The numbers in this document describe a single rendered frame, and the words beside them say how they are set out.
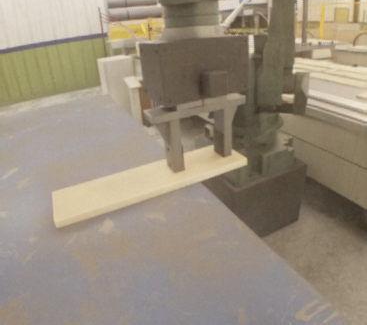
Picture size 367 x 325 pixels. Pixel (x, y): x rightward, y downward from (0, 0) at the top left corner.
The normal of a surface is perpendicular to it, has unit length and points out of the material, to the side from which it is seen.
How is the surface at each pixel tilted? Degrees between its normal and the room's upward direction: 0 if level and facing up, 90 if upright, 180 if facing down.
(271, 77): 74
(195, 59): 90
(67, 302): 0
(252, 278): 0
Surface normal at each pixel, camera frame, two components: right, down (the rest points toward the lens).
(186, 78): 0.45, 0.34
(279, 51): -0.36, 0.15
